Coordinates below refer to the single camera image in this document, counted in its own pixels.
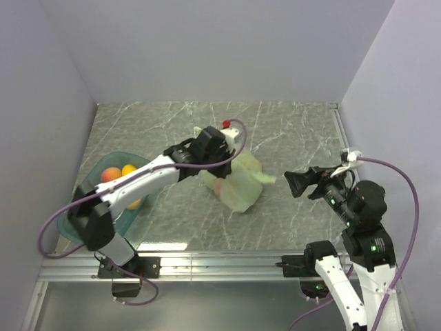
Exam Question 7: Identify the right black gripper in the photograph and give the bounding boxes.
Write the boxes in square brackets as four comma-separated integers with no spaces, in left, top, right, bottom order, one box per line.
[283,161,358,223]

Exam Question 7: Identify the green plastic bag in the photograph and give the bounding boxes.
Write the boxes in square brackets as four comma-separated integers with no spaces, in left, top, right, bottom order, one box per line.
[192,126,276,213]

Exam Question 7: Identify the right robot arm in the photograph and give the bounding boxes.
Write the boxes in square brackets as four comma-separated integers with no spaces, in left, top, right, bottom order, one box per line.
[279,165,403,330]

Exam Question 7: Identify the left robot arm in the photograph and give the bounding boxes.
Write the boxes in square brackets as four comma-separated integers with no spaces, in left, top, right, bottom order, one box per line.
[68,126,242,277]

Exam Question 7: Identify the fruit inside bag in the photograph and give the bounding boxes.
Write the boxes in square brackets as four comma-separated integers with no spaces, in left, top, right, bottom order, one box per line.
[214,181,230,203]

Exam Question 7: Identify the orange peach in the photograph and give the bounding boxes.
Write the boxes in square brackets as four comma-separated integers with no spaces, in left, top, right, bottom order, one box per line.
[127,199,141,210]

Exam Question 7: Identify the yellow mango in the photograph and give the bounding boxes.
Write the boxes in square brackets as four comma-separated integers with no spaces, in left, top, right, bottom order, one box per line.
[121,164,137,177]

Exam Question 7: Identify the teal plastic tray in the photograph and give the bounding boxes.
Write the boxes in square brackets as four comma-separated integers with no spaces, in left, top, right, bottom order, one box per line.
[55,151,152,242]

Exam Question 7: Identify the peach in tray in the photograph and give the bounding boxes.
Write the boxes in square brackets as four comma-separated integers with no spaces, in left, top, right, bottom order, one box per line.
[101,167,122,183]

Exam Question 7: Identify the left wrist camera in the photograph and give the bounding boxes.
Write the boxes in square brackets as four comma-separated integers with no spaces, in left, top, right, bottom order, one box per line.
[220,119,242,143]

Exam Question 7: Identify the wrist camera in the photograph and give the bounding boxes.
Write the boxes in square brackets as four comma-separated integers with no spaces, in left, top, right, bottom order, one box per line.
[220,119,242,143]
[330,148,364,178]

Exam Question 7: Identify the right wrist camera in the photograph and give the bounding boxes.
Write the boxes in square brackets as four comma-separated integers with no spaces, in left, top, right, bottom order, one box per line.
[330,148,364,178]

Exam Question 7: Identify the aluminium rail right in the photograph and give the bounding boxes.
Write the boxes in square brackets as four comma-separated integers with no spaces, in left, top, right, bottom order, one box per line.
[328,103,351,152]

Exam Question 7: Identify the aluminium rail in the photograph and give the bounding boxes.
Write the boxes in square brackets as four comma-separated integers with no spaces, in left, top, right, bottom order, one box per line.
[328,103,351,152]
[37,250,303,283]

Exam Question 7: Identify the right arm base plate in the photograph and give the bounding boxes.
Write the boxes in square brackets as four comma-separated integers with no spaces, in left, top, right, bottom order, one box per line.
[275,255,311,278]

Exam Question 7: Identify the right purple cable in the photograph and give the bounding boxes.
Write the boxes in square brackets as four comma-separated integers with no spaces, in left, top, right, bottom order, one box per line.
[287,157,420,331]

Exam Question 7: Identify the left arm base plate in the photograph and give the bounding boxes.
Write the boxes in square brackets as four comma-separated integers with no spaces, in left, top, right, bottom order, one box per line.
[97,257,161,279]

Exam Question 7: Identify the aluminium rail front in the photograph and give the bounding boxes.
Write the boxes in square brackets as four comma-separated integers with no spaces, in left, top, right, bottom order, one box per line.
[37,250,303,283]

